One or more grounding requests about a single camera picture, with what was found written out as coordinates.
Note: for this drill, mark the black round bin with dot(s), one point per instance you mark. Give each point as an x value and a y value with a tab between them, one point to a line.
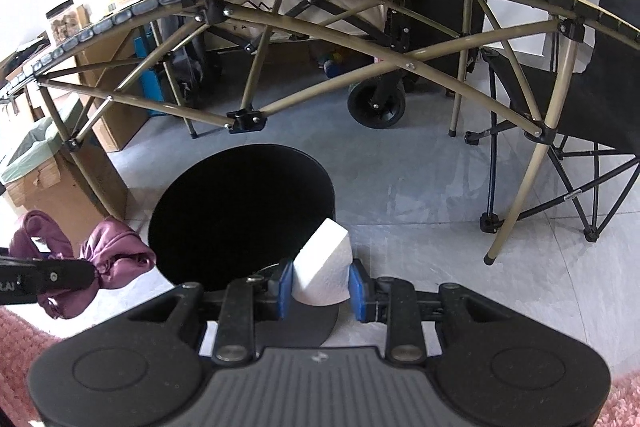
235	217

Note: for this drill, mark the purple satin scrunchie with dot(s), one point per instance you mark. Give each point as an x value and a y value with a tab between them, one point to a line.
120	252

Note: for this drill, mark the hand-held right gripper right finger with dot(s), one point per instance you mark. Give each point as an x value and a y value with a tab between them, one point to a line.
359	293

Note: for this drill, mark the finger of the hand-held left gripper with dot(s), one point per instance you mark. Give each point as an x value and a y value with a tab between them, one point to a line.
55	276

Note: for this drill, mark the clear snack jar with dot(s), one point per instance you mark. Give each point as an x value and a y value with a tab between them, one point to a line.
62	24

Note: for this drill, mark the pink shaggy rug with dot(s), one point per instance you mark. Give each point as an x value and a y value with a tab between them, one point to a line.
15	357

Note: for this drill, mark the cardboard box with liner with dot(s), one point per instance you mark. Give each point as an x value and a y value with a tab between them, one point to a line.
75	177

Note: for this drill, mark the black folding chair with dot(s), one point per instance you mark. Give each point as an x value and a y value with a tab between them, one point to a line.
600	82

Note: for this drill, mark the blue roll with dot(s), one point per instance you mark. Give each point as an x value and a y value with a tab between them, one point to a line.
150	82

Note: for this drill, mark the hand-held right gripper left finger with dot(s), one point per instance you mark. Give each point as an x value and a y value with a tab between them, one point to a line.
286	291

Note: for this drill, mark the black suitcase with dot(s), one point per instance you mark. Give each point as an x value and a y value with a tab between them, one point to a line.
435	32

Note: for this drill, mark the green plastic liner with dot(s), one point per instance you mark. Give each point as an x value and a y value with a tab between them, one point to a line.
30	147

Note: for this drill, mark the plain cardboard box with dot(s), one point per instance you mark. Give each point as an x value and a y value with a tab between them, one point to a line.
120	117

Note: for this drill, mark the white wedge sponge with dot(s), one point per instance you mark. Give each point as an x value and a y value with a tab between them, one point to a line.
320	267

